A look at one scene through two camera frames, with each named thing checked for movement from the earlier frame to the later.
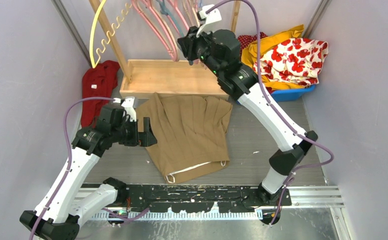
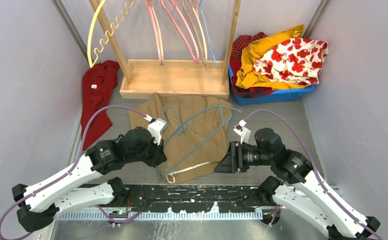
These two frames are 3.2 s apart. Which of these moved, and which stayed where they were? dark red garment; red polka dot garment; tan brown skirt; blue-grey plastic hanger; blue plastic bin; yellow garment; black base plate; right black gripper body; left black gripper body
Moved: blue-grey plastic hanger; right black gripper body; left black gripper body
Stayed: dark red garment; yellow garment; red polka dot garment; black base plate; tan brown skirt; blue plastic bin
